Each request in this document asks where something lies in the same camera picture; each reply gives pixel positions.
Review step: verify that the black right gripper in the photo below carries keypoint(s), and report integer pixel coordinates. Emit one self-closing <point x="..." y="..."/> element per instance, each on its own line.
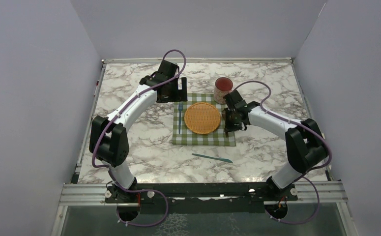
<point x="228" y="127"/>

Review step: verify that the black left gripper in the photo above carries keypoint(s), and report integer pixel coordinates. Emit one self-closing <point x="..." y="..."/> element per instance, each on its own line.
<point x="179" y="95"/>

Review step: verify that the blue handled utensil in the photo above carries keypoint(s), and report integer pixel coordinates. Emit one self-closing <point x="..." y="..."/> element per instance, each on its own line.
<point x="180" y="109"/>

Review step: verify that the orange woven plate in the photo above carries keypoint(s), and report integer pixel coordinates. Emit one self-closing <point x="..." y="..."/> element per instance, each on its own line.
<point x="202" y="118"/>

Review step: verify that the green white checkered cloth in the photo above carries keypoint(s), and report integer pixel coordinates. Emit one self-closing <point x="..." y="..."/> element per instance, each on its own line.
<point x="189" y="138"/>

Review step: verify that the pink ceramic mug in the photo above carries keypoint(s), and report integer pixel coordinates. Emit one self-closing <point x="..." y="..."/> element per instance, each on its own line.
<point x="222" y="87"/>

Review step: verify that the teal plastic knife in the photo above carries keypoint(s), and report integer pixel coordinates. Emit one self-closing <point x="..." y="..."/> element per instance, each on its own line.
<point x="213" y="158"/>

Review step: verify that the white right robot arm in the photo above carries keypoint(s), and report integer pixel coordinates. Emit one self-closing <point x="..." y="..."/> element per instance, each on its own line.
<point x="304" y="142"/>

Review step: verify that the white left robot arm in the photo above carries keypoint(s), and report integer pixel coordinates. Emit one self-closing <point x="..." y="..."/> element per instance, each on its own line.
<point x="108" y="137"/>

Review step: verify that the aluminium mounting rail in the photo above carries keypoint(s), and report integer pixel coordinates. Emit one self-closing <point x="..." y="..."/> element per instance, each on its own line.
<point x="300" y="192"/>

